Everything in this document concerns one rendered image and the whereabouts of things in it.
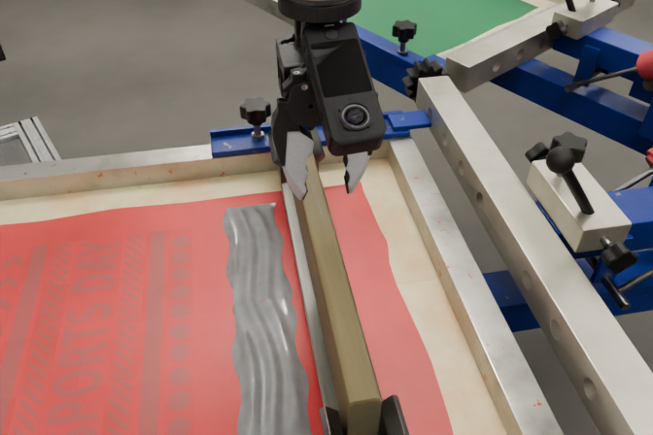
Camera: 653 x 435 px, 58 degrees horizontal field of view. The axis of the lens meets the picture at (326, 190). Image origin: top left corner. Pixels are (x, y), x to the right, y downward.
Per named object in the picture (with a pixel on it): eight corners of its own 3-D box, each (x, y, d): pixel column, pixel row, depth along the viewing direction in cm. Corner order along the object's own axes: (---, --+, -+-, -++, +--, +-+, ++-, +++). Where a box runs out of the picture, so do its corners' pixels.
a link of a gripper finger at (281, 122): (311, 157, 59) (326, 81, 54) (314, 168, 58) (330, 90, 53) (265, 156, 58) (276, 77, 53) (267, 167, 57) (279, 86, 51)
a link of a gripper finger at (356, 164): (364, 158, 66) (350, 89, 60) (378, 191, 61) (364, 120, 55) (337, 166, 66) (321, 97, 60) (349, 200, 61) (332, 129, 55)
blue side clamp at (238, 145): (216, 184, 89) (210, 148, 85) (215, 165, 93) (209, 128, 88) (406, 163, 93) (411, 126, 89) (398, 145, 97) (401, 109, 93)
